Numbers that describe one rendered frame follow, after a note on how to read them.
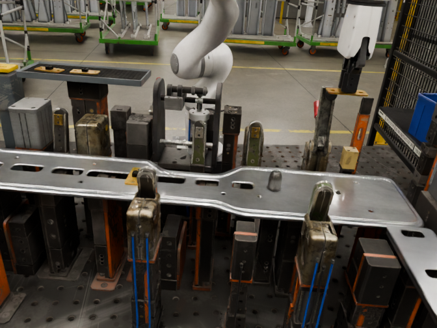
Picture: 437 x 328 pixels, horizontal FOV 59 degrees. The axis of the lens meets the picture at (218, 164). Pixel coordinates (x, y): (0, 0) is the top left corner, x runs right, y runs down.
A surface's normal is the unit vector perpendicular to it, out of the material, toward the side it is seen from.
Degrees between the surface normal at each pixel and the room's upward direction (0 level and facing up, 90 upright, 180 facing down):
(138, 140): 90
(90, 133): 90
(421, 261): 0
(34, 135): 90
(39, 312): 0
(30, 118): 90
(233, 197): 0
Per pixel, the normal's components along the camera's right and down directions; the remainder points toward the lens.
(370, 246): 0.06, -0.89
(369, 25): 0.05, 0.38
